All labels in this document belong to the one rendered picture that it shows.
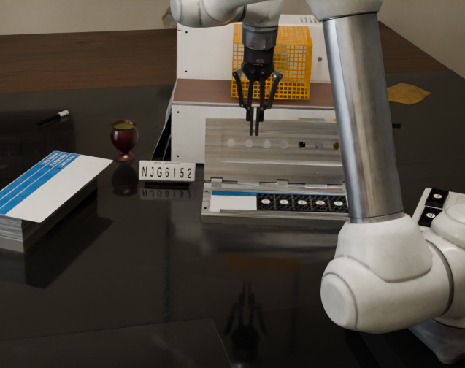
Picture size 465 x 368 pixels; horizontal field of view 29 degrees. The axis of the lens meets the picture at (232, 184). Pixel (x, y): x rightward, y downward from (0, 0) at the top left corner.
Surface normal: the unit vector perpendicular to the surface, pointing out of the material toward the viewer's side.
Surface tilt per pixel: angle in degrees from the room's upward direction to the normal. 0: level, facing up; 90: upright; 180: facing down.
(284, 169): 79
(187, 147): 90
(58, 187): 0
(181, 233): 0
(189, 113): 90
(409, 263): 64
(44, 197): 0
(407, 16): 90
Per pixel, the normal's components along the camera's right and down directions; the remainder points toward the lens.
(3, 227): -0.33, 0.40
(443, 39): 0.25, 0.42
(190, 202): 0.04, -0.90
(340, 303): -0.85, 0.27
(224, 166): 0.00, 0.24
